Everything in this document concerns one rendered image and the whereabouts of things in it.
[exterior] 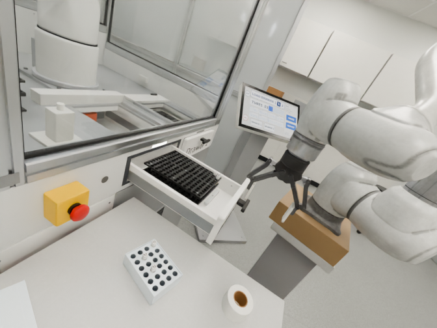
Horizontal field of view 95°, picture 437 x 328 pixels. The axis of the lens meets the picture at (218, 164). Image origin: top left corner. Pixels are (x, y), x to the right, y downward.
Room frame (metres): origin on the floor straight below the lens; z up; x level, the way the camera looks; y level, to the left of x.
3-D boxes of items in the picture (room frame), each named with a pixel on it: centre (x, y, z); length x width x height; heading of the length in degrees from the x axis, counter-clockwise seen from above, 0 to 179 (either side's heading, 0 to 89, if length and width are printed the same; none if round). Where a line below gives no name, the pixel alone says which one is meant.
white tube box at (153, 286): (0.32, 0.04, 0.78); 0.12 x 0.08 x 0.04; 61
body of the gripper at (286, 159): (0.57, -0.20, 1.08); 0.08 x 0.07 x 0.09; 76
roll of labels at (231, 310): (0.32, -0.19, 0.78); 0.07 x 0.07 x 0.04
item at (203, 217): (0.61, 0.10, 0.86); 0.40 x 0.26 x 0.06; 76
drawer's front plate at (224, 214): (0.56, -0.10, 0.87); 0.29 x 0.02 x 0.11; 166
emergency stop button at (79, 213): (0.30, 0.24, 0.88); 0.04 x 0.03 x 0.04; 166
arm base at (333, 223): (0.83, -0.53, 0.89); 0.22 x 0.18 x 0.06; 153
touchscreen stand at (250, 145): (1.49, -0.19, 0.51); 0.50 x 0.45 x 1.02; 27
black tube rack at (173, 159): (0.61, 0.10, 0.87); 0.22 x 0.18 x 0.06; 76
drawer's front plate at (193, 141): (0.94, 0.14, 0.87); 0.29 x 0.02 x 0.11; 166
